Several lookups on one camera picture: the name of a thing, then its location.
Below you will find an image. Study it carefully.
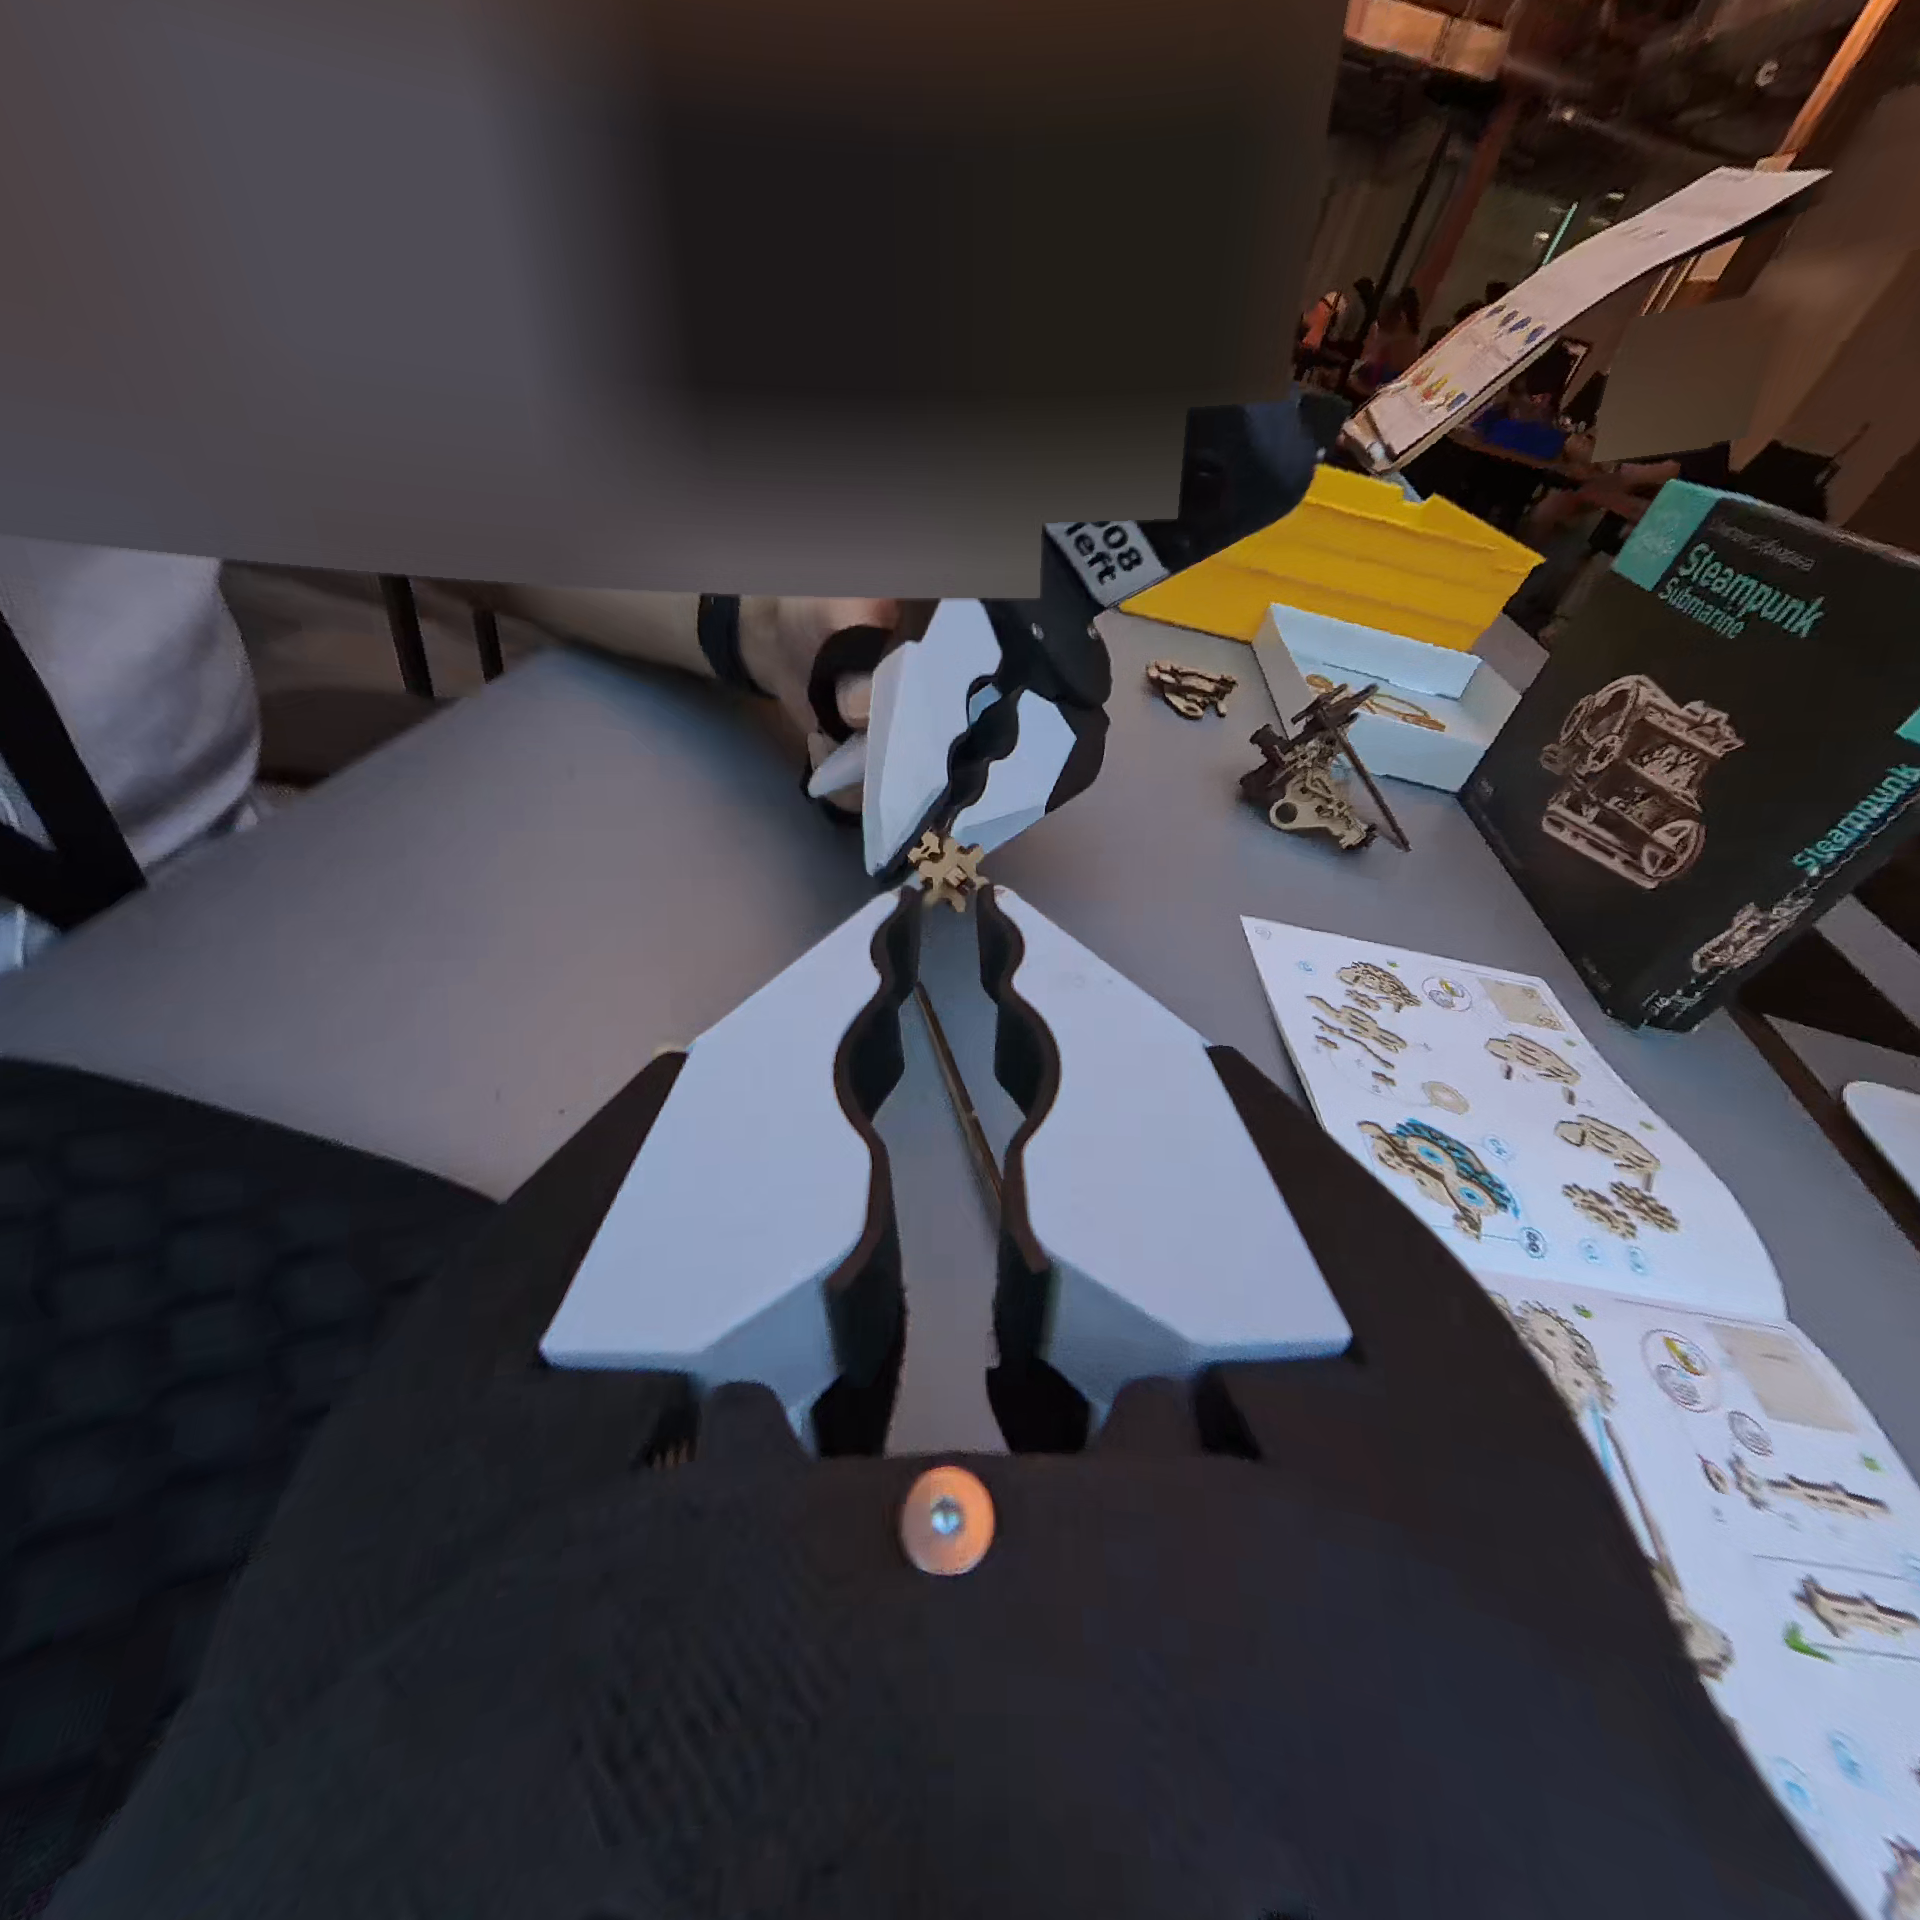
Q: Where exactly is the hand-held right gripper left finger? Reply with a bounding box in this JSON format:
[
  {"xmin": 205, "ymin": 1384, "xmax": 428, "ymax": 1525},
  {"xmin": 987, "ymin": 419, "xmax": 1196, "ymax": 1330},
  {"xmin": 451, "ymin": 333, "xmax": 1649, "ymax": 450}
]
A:
[{"xmin": 537, "ymin": 893, "xmax": 925, "ymax": 1457}]

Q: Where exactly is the black honeycomb cushion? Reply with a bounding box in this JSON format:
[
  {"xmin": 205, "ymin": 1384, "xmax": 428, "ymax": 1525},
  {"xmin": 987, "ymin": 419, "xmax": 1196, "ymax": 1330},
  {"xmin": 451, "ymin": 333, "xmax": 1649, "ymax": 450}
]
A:
[{"xmin": 0, "ymin": 1056, "xmax": 500, "ymax": 1920}]

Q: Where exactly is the assembly instruction booklet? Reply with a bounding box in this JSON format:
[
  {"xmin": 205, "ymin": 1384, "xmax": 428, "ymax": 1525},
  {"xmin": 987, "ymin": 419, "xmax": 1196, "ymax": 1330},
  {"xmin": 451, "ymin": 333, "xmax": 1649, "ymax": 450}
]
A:
[{"xmin": 1243, "ymin": 913, "xmax": 1920, "ymax": 1920}]

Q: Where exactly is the yellow plastic bin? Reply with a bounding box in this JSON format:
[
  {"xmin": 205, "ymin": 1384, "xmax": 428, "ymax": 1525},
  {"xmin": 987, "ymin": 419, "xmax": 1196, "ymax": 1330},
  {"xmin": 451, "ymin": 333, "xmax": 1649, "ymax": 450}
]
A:
[{"xmin": 1117, "ymin": 463, "xmax": 1549, "ymax": 653}]

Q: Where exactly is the dark wooden model assembly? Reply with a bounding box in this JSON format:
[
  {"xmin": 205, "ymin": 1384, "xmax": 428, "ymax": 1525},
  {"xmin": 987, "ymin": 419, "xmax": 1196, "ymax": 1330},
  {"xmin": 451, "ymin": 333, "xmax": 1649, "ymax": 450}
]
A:
[{"xmin": 1237, "ymin": 681, "xmax": 1416, "ymax": 857}]

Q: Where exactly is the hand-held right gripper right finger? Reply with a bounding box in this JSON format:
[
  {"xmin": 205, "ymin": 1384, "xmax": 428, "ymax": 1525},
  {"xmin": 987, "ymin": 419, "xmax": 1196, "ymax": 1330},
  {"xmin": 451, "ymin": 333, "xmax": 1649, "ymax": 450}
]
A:
[{"xmin": 978, "ymin": 884, "xmax": 1356, "ymax": 1457}]

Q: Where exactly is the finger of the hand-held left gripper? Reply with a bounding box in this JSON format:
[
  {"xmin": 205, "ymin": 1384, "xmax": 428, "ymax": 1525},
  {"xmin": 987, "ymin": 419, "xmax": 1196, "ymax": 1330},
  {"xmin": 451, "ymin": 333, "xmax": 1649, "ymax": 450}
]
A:
[
  {"xmin": 863, "ymin": 599, "xmax": 1003, "ymax": 880},
  {"xmin": 956, "ymin": 694, "xmax": 1088, "ymax": 854}
]

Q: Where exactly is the black shoulder strap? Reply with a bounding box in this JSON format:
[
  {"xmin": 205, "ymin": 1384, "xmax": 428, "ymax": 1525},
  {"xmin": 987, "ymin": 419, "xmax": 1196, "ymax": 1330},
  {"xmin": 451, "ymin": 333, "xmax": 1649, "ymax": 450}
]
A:
[{"xmin": 0, "ymin": 612, "xmax": 149, "ymax": 935}]

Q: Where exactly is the black model kit box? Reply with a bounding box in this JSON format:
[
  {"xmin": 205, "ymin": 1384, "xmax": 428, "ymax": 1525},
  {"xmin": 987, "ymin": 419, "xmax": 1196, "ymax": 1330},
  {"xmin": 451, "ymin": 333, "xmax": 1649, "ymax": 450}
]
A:
[{"xmin": 1462, "ymin": 480, "xmax": 1920, "ymax": 1034}]

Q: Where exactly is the white cardboard tray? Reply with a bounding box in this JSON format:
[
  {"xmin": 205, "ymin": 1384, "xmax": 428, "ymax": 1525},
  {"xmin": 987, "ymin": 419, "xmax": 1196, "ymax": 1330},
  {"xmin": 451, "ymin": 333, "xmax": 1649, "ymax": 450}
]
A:
[{"xmin": 1252, "ymin": 599, "xmax": 1530, "ymax": 793}]

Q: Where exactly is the long flat wooden stick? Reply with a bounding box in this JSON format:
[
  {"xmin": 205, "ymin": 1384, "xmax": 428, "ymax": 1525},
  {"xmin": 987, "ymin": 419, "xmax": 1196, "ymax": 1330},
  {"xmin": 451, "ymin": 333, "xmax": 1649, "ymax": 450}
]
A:
[{"xmin": 912, "ymin": 985, "xmax": 1011, "ymax": 1210}]

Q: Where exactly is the person's left hand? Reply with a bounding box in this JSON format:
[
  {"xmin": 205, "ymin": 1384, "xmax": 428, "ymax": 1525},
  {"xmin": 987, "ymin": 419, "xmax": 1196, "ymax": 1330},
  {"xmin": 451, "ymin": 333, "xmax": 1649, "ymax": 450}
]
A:
[{"xmin": 738, "ymin": 596, "xmax": 906, "ymax": 752}]

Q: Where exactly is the dark chair frame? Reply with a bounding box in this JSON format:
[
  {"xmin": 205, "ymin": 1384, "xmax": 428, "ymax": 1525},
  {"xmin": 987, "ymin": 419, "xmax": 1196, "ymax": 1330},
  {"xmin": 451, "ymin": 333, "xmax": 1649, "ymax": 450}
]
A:
[{"xmin": 254, "ymin": 574, "xmax": 506, "ymax": 785}]

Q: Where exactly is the background document stand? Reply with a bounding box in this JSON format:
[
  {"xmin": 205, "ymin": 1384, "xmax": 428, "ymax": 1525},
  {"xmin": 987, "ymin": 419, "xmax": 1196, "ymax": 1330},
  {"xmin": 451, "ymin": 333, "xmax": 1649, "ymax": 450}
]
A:
[{"xmin": 1338, "ymin": 167, "xmax": 1836, "ymax": 470}]

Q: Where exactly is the wooden document stand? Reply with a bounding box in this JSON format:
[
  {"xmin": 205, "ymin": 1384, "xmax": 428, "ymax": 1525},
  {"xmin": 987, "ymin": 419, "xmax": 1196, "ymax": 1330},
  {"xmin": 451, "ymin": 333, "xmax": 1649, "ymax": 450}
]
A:
[{"xmin": 1842, "ymin": 1079, "xmax": 1920, "ymax": 1202}]

